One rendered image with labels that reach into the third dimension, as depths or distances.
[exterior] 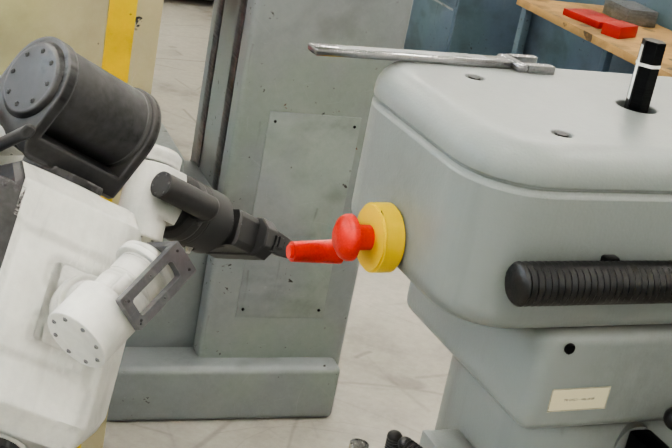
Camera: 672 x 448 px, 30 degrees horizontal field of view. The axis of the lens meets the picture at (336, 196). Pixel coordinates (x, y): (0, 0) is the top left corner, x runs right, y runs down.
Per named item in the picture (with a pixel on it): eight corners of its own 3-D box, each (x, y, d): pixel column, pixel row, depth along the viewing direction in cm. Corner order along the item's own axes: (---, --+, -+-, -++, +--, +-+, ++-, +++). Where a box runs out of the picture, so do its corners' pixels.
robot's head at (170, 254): (61, 289, 116) (112, 288, 110) (120, 232, 121) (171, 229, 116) (97, 341, 118) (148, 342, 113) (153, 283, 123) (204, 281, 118)
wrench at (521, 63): (319, 59, 107) (321, 50, 107) (302, 46, 110) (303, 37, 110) (553, 75, 118) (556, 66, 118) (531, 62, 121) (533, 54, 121)
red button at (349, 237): (341, 269, 104) (350, 225, 103) (323, 248, 108) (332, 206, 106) (377, 269, 106) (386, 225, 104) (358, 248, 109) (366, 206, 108)
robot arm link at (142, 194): (154, 256, 168) (94, 230, 159) (173, 181, 171) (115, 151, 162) (217, 259, 161) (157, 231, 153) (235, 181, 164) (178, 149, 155)
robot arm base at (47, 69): (-42, 136, 129) (23, 161, 121) (12, 23, 130) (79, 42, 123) (62, 186, 140) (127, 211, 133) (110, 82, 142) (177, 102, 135)
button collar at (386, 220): (376, 285, 105) (390, 219, 103) (348, 254, 110) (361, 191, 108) (397, 284, 106) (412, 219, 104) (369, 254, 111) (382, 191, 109)
